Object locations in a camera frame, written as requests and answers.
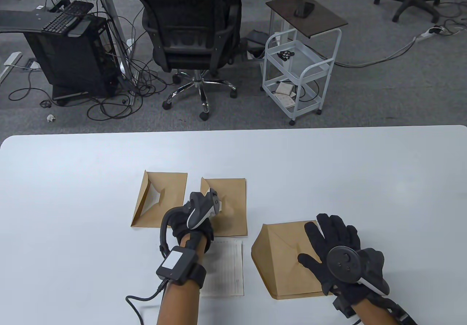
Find person's left hand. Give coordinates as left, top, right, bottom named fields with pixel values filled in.
left=171, top=204, right=215, bottom=255

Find person's right hand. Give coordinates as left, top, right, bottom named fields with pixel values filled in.
left=298, top=214, right=390, bottom=305

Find grey hand controller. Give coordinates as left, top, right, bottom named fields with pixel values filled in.
left=159, top=190, right=222, bottom=257
left=327, top=246, right=390, bottom=296

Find white lined paper sheet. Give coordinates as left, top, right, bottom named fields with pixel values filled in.
left=200, top=239, right=244, bottom=297
left=140, top=186, right=161, bottom=214

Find person's right forearm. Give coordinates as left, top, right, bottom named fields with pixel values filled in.
left=356, top=299, right=398, bottom=325

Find person's left forearm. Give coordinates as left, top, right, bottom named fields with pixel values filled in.
left=157, top=232, right=205, bottom=325

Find white booklets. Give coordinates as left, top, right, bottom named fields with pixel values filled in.
left=274, top=81, right=297, bottom=108

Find white rolling cart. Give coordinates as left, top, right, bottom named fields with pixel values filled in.
left=262, top=27, right=342, bottom=126

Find black computer tower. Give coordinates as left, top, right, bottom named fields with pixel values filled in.
left=24, top=14, right=119, bottom=99

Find black mesh office chair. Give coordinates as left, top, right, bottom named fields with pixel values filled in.
left=133, top=0, right=244, bottom=122

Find dark brown board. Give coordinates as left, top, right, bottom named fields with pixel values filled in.
left=266, top=0, right=348, bottom=39

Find white power strip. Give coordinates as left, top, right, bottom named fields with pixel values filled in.
left=416, top=27, right=444, bottom=41

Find black phone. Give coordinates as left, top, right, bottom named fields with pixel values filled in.
left=295, top=2, right=315, bottom=19

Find white desk foot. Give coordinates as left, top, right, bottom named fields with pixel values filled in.
left=0, top=52, right=22, bottom=84

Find black keyboard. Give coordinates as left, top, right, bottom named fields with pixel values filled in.
left=41, top=1, right=94, bottom=34

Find black curved desk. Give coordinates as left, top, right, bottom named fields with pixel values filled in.
left=0, top=10, right=92, bottom=38

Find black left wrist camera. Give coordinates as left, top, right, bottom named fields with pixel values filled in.
left=156, top=245, right=207, bottom=286

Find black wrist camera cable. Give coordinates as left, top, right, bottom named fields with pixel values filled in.
left=126, top=280, right=169, bottom=325

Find grey power cable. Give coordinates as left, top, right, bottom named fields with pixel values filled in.
left=335, top=37, right=418, bottom=68

